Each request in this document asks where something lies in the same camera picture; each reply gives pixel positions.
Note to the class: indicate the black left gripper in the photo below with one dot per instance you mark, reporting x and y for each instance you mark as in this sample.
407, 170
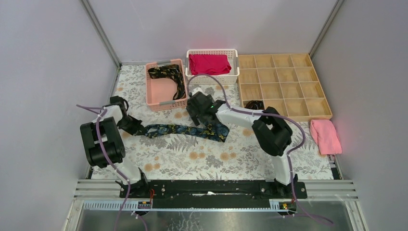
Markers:
134, 126

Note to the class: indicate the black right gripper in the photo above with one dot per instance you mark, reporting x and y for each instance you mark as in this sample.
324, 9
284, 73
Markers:
193, 112

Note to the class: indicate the blue floral necktie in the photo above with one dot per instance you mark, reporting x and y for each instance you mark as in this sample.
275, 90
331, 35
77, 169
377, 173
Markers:
213, 131

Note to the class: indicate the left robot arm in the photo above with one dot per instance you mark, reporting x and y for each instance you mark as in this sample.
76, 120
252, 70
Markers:
103, 143

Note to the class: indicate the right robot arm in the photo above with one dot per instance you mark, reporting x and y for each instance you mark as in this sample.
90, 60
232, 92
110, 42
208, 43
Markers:
273, 133

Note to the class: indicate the pink plastic basket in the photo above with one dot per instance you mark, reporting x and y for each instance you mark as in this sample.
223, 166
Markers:
160, 92

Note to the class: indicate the red folded cloth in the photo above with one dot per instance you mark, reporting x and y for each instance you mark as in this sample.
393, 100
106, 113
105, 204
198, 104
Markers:
211, 64

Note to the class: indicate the black gold necktie in basket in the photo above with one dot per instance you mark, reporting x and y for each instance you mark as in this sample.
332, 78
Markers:
173, 72

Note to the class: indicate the white plastic basket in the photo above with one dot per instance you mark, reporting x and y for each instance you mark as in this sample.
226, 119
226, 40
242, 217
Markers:
233, 60

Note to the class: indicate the floral table mat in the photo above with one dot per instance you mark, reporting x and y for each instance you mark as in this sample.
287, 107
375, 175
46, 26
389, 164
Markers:
184, 157

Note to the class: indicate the dark rolled necktie in tray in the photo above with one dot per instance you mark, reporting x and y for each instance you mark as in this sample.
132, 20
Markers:
255, 105

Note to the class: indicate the wooden compartment tray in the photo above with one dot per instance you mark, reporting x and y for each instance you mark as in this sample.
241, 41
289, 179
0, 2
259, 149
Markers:
287, 82

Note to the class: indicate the pink folded cloth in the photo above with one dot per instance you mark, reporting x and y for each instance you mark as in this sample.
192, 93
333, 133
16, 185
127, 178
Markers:
325, 136

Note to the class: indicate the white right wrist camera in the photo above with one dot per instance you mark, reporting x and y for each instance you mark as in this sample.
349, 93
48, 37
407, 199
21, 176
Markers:
196, 90

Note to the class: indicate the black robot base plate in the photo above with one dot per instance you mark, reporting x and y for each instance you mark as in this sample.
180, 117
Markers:
213, 194

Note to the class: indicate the white slotted cable duct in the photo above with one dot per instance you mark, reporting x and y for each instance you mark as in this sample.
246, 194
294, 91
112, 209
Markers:
117, 205

